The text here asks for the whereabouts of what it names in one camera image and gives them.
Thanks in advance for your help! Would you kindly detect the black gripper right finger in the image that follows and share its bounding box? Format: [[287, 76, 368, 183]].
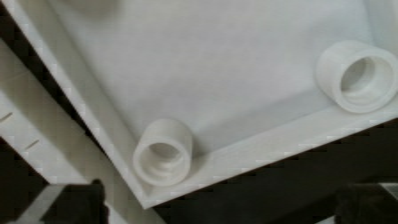
[[335, 182, 398, 224]]

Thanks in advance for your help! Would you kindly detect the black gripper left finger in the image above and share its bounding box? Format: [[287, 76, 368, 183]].
[[17, 179, 112, 224]]

